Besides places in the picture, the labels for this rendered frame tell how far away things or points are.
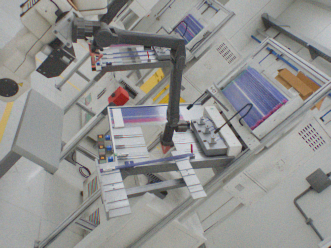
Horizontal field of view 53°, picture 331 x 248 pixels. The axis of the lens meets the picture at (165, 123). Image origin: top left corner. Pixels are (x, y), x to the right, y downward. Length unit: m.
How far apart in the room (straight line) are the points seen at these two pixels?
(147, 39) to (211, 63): 1.86
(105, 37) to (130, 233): 1.32
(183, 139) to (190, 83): 1.30
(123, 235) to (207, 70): 1.83
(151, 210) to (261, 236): 1.62
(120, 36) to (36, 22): 0.38
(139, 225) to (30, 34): 1.31
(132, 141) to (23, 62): 0.83
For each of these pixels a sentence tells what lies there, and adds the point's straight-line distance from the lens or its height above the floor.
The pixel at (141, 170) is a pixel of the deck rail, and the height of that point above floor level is 0.79.
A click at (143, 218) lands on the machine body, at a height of 0.52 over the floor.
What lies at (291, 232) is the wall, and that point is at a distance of 3.41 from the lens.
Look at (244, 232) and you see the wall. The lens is 3.65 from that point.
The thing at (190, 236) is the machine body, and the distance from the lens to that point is 2.46.
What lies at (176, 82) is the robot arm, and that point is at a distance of 1.72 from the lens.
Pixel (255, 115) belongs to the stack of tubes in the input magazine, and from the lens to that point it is 2.07.
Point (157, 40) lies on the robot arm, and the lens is 1.57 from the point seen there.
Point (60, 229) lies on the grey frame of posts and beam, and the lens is 2.15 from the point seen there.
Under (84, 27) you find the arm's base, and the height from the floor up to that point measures 1.22.
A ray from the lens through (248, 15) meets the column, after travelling 5.30.
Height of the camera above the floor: 1.52
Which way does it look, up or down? 14 degrees down
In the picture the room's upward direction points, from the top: 47 degrees clockwise
